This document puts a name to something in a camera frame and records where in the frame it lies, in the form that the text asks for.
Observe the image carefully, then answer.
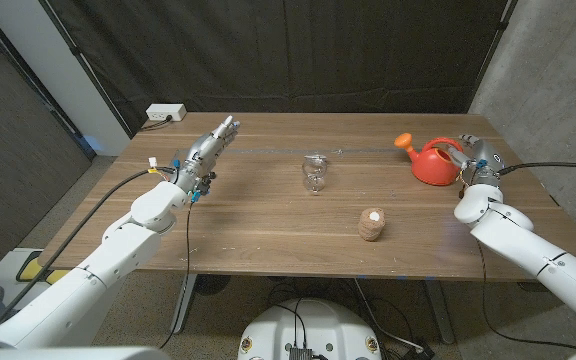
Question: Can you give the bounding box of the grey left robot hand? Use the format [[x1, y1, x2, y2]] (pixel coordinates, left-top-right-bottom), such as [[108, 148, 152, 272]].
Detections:
[[170, 115, 242, 195]]

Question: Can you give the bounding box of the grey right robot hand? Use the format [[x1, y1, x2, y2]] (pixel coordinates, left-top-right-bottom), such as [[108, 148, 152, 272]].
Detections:
[[446, 133, 504, 188]]

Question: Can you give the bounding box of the red orange watering can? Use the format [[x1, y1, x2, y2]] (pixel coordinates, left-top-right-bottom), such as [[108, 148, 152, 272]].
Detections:
[[394, 132, 465, 187]]

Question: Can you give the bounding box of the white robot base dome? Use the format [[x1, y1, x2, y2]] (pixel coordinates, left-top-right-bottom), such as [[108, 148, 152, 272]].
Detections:
[[237, 298, 383, 360]]

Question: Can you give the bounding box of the white power strip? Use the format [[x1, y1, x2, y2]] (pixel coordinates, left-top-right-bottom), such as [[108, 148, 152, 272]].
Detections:
[[145, 103, 188, 122]]

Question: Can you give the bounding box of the black backdrop stand pole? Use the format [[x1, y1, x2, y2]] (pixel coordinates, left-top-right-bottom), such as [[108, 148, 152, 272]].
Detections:
[[467, 0, 519, 114], [37, 0, 134, 139]]

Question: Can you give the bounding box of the clear glass jar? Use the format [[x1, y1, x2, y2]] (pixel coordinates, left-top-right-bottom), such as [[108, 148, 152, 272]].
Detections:
[[301, 154, 329, 194]]

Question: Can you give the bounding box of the black round floor fan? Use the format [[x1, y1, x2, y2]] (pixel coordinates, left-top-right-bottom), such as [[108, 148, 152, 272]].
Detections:
[[193, 273, 232, 296]]

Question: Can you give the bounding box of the brown cork stack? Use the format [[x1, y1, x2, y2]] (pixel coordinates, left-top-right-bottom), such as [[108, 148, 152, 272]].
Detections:
[[357, 207, 387, 243]]

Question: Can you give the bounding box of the black backdrop curtain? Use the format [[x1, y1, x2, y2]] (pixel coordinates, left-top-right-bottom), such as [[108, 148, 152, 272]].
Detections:
[[37, 0, 519, 136]]

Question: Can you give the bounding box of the grey table leg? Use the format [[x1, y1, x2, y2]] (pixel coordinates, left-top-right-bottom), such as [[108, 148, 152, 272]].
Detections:
[[425, 279, 457, 345], [170, 273, 199, 335]]

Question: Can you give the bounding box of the dark grey door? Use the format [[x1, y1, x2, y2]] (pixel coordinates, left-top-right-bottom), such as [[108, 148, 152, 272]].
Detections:
[[0, 9, 94, 264]]

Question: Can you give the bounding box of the yellow black floor pedal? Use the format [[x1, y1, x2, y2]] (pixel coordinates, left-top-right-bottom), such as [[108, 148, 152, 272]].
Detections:
[[16, 251, 72, 285]]

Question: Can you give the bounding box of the black power adapter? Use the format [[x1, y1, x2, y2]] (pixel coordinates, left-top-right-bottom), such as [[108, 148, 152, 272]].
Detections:
[[401, 341, 437, 360]]

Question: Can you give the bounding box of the white floor platform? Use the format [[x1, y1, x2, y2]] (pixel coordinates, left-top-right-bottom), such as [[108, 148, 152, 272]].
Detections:
[[0, 247, 77, 301]]

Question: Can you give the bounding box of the black box on base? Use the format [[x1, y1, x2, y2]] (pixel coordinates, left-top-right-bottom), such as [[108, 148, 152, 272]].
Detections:
[[287, 345, 315, 360]]

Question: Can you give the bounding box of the white robot torso shell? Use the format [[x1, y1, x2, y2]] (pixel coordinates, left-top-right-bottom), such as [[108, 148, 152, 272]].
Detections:
[[0, 346, 172, 360]]

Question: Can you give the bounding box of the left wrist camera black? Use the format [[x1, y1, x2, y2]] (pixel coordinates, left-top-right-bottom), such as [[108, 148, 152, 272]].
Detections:
[[191, 172, 217, 204]]

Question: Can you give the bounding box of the black power strip cable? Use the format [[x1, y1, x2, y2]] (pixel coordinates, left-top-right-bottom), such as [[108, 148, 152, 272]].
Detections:
[[140, 115, 174, 132]]

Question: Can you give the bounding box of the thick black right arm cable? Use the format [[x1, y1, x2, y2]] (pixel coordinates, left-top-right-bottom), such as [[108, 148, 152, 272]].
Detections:
[[497, 161, 576, 176]]

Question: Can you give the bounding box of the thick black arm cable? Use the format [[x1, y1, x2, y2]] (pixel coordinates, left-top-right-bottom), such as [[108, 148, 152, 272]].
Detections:
[[497, 161, 576, 176], [0, 167, 177, 331]]

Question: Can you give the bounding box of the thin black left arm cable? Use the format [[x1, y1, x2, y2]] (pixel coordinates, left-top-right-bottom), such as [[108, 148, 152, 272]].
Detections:
[[159, 201, 192, 351]]

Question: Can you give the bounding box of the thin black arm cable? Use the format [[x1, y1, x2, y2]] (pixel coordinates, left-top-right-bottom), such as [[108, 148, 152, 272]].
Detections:
[[475, 238, 576, 351], [159, 201, 192, 351]]

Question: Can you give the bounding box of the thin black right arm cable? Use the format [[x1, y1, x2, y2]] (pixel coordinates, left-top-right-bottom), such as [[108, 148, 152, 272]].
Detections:
[[475, 238, 576, 351]]

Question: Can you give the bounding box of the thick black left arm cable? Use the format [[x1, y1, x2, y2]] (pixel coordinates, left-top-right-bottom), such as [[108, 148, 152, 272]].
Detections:
[[0, 167, 177, 331]]

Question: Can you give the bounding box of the white floor cable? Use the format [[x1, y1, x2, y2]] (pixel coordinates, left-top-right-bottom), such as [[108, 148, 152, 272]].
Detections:
[[351, 277, 425, 353]]

